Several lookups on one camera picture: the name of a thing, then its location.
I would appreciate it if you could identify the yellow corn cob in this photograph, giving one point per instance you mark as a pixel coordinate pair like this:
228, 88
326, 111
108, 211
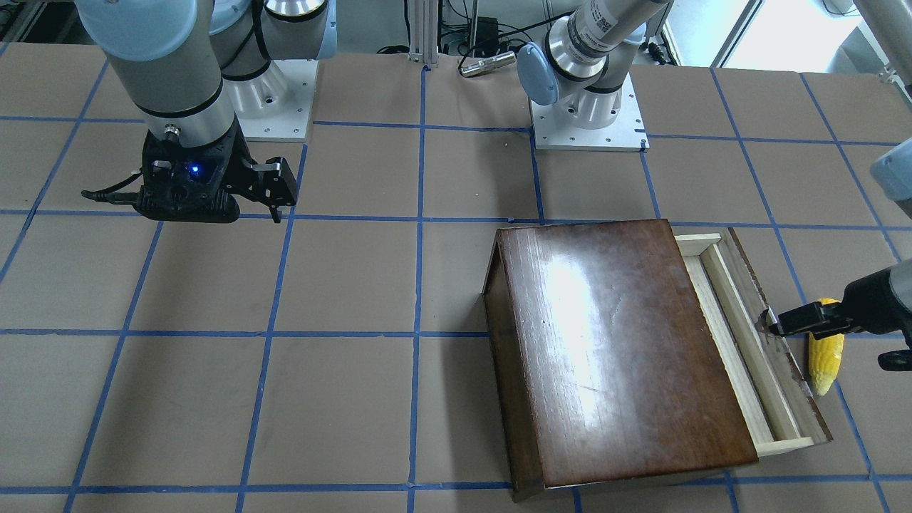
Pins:
825, 347

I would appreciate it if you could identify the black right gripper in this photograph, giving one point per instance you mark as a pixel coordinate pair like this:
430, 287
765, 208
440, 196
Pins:
242, 169

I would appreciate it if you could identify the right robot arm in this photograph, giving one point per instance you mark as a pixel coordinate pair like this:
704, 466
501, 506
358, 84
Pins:
199, 72

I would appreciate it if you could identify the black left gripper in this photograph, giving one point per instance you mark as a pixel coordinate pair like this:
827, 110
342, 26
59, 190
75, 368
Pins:
871, 304

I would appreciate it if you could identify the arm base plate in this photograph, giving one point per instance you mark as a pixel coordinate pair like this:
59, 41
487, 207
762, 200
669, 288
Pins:
611, 122
277, 105

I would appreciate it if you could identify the silver metal cylinder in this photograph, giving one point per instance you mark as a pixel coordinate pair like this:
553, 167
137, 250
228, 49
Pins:
487, 65

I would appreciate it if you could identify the aluminium frame post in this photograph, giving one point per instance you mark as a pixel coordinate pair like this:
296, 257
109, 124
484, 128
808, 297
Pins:
423, 29

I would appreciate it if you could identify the dark brown wooden cabinet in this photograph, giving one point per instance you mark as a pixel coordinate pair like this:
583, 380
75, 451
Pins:
605, 365

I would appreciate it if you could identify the light wood drawer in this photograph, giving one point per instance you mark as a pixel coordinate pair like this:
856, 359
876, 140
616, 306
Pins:
775, 400

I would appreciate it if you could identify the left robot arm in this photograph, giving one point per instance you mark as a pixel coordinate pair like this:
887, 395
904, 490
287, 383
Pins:
892, 20

